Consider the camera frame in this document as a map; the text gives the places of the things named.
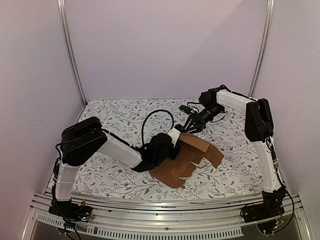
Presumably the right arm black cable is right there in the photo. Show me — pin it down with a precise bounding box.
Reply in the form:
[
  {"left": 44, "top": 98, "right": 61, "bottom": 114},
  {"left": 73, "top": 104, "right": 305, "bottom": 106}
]
[{"left": 187, "top": 84, "right": 251, "bottom": 123}]

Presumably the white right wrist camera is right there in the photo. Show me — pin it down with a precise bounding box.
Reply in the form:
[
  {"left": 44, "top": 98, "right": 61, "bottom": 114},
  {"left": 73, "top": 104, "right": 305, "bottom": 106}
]
[{"left": 179, "top": 105, "right": 198, "bottom": 115}]

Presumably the right aluminium corner post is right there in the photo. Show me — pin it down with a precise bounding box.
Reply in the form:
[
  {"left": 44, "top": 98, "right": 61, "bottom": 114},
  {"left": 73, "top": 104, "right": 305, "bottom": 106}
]
[{"left": 248, "top": 0, "right": 275, "bottom": 97}]

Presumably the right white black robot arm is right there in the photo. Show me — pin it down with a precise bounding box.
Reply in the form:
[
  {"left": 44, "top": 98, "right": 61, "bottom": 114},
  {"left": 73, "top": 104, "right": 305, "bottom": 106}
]
[{"left": 174, "top": 85, "right": 286, "bottom": 218}]

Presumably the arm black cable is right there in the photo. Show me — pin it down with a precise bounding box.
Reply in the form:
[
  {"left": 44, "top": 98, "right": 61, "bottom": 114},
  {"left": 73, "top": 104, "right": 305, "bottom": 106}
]
[
  {"left": 187, "top": 84, "right": 251, "bottom": 123},
  {"left": 139, "top": 109, "right": 175, "bottom": 148}
]

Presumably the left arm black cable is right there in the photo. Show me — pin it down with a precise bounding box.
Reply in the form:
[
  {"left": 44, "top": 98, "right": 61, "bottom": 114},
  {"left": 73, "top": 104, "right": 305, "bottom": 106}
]
[{"left": 139, "top": 109, "right": 175, "bottom": 148}]

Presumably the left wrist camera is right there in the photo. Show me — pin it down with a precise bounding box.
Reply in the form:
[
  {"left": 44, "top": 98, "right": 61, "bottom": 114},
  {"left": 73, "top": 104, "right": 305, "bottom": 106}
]
[{"left": 167, "top": 124, "right": 183, "bottom": 147}]

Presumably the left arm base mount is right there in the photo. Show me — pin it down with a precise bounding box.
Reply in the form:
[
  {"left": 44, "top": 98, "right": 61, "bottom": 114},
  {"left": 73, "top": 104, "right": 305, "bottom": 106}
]
[{"left": 48, "top": 197, "right": 93, "bottom": 222}]

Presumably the aluminium front rail frame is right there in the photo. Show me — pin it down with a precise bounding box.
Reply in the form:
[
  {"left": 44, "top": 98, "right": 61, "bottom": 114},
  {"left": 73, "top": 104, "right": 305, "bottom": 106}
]
[{"left": 21, "top": 191, "right": 313, "bottom": 240}]

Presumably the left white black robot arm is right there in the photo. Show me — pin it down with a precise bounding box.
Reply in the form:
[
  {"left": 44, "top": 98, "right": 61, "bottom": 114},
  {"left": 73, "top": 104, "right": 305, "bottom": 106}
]
[{"left": 53, "top": 117, "right": 181, "bottom": 217}]

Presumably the left aluminium corner post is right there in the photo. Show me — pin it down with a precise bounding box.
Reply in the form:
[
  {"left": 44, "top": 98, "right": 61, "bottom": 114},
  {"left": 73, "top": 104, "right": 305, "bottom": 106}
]
[{"left": 57, "top": 0, "right": 88, "bottom": 107}]

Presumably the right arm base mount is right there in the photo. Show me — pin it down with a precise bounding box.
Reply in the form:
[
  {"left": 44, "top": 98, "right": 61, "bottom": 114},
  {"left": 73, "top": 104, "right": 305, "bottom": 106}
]
[{"left": 240, "top": 194, "right": 285, "bottom": 223}]

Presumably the aluminium corner post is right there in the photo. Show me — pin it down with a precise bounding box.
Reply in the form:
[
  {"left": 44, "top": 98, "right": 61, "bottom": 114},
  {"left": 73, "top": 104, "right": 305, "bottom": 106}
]
[
  {"left": 248, "top": 0, "right": 275, "bottom": 97},
  {"left": 57, "top": 0, "right": 88, "bottom": 107}
]

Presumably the floral patterned table mat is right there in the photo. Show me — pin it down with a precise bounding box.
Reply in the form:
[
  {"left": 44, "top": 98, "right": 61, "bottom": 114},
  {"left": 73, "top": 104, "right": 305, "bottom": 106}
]
[{"left": 71, "top": 99, "right": 264, "bottom": 201}]

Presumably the brown cardboard box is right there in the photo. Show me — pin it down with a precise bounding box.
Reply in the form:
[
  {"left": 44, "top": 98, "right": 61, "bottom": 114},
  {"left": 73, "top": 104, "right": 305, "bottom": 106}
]
[{"left": 149, "top": 133, "right": 224, "bottom": 189}]

